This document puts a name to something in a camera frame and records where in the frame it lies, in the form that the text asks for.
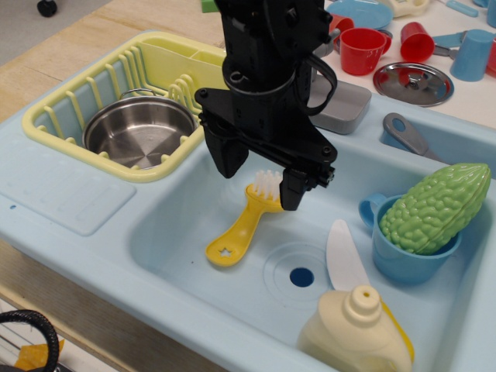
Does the light blue toy sink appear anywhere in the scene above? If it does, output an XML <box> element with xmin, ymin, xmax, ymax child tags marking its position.
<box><xmin>0</xmin><ymin>30</ymin><xmax>496</xmax><ymax>372</ymax></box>

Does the white plastic knife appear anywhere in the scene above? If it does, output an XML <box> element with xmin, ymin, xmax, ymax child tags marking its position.
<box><xmin>325</xmin><ymin>219</ymin><xmax>370</xmax><ymax>291</ymax></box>

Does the green bitter melon toy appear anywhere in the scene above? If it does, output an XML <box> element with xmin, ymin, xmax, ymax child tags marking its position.
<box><xmin>379</xmin><ymin>163</ymin><xmax>491</xmax><ymax>256</ymax></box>

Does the yellow dish brush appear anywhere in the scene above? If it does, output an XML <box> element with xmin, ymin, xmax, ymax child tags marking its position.
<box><xmin>205</xmin><ymin>170</ymin><xmax>284</xmax><ymax>267</ymax></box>

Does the black cable loop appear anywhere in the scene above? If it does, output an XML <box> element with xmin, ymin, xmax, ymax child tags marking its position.
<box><xmin>0</xmin><ymin>309</ymin><xmax>61</xmax><ymax>372</ymax></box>

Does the light blue tumbler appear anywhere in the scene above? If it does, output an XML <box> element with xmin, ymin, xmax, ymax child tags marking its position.
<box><xmin>449</xmin><ymin>29</ymin><xmax>495</xmax><ymax>82</ymax></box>

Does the yellow tape piece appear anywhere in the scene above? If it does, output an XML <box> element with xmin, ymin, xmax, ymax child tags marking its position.
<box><xmin>14</xmin><ymin>344</ymin><xmax>50</xmax><ymax>371</ymax></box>

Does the black caster wheel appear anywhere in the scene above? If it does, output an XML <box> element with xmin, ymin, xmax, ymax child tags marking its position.
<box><xmin>36</xmin><ymin>0</ymin><xmax>57</xmax><ymax>18</ymax></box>

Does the red cup behind faucet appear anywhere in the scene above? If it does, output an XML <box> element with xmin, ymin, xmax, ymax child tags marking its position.
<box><xmin>329</xmin><ymin>13</ymin><xmax>355</xmax><ymax>50</ymax></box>

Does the green block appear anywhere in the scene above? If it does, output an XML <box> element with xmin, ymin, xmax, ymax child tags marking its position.
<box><xmin>201</xmin><ymin>0</ymin><xmax>218</xmax><ymax>13</ymax></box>

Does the cream soap bottle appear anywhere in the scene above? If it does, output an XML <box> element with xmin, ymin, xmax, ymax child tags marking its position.
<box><xmin>297</xmin><ymin>285</ymin><xmax>413</xmax><ymax>371</ymax></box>

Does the blue plastic cup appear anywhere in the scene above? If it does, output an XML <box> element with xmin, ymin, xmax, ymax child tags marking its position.
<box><xmin>358</xmin><ymin>193</ymin><xmax>462</xmax><ymax>284</ymax></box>

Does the grey toy faucet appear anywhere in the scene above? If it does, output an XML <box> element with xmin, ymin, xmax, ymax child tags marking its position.
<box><xmin>308</xmin><ymin>28</ymin><xmax>372</xmax><ymax>136</ymax></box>

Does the red cup with handle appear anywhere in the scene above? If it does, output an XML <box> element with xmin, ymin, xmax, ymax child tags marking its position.
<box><xmin>339</xmin><ymin>28</ymin><xmax>391</xmax><ymax>76</ymax></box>

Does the grey plastic spatula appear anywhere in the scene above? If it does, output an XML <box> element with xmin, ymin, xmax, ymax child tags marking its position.
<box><xmin>381</xmin><ymin>112</ymin><xmax>446</xmax><ymax>163</ymax></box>

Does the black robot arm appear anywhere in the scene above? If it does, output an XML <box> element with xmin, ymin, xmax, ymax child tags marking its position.
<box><xmin>195</xmin><ymin>1</ymin><xmax>337</xmax><ymax>211</ymax></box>

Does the stainless steel pot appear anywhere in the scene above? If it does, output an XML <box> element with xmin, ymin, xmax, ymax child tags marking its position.
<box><xmin>82</xmin><ymin>88</ymin><xmax>198</xmax><ymax>169</ymax></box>

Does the blue plastic utensil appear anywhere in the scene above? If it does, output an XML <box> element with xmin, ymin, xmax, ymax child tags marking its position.
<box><xmin>443</xmin><ymin>0</ymin><xmax>479</xmax><ymax>18</ymax></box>

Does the red cup lying down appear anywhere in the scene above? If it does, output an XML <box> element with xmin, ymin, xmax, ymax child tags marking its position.
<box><xmin>400</xmin><ymin>22</ymin><xmax>436</xmax><ymax>62</ymax></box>

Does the steel pot lid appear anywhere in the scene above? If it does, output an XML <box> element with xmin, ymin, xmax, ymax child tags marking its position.
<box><xmin>373</xmin><ymin>62</ymin><xmax>455</xmax><ymax>107</ymax></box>

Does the cream toy appliance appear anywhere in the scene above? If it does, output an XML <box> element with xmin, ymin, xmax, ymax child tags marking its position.
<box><xmin>381</xmin><ymin>0</ymin><xmax>429</xmax><ymax>18</ymax></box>

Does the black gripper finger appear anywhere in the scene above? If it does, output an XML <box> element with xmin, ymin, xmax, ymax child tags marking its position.
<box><xmin>280</xmin><ymin>168</ymin><xmax>308</xmax><ymax>211</ymax></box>
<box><xmin>203</xmin><ymin>122</ymin><xmax>249</xmax><ymax>178</ymax></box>

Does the pale yellow dish rack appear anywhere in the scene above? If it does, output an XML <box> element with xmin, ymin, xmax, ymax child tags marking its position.
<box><xmin>22</xmin><ymin>32</ymin><xmax>226</xmax><ymax>183</ymax></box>

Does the blue handled utensil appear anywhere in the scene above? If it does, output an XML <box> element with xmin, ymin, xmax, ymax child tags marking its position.
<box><xmin>433</xmin><ymin>31</ymin><xmax>467</xmax><ymax>60</ymax></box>

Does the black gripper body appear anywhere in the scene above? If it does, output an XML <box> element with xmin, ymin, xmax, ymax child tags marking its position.
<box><xmin>195</xmin><ymin>76</ymin><xmax>337</xmax><ymax>188</ymax></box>

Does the blue plastic plate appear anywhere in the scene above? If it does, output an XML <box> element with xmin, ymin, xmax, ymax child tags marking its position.
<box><xmin>326</xmin><ymin>0</ymin><xmax>394</xmax><ymax>29</ymax></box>

